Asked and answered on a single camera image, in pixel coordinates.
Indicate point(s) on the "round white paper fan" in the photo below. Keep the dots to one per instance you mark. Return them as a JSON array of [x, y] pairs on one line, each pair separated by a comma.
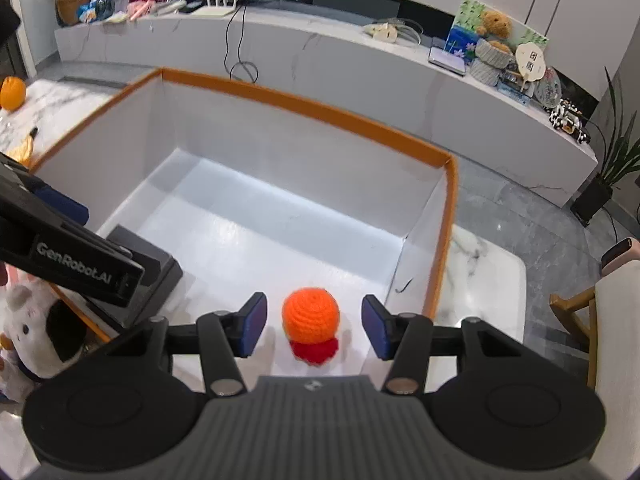
[[531, 63]]

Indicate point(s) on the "dark grey box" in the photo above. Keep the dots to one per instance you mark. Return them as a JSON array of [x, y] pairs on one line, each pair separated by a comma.
[[162, 273]]

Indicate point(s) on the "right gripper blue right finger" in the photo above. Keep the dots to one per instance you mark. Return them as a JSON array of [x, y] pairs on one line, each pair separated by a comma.
[[383, 329]]

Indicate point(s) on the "wooden chair white cushion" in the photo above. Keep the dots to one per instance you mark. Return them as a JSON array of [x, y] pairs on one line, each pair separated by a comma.
[[605, 319]]

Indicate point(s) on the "green blue painted picture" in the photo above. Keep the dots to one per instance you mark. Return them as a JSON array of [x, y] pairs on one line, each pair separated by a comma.
[[477, 20]]

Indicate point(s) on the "whole orange fruit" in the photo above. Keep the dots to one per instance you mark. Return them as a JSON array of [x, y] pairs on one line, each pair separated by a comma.
[[12, 93]]

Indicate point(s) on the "large orange storage box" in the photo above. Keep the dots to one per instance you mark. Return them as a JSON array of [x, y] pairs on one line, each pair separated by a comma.
[[256, 190]]

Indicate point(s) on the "pink small heater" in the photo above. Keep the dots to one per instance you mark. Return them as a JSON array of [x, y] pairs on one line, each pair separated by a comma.
[[622, 252]]

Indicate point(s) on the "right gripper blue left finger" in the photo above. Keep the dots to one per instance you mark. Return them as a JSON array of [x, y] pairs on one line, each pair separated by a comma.
[[249, 322]]

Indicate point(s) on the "brown teddy bear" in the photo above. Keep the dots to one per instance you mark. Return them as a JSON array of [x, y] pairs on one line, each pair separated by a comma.
[[495, 27]]

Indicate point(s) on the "orange crochet ball toy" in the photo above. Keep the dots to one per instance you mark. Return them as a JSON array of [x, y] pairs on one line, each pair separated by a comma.
[[310, 320]]

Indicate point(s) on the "black white toy car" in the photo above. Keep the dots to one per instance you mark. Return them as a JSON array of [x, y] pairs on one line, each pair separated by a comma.
[[566, 118]]

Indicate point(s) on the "white marble tv console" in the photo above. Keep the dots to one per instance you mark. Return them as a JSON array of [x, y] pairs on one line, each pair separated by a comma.
[[338, 64]]

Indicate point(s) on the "potted green plant right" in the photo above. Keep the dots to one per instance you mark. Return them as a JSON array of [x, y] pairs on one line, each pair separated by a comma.
[[620, 158]]

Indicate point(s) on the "white power strip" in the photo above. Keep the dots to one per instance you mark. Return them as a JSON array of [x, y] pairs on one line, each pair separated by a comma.
[[384, 32]]

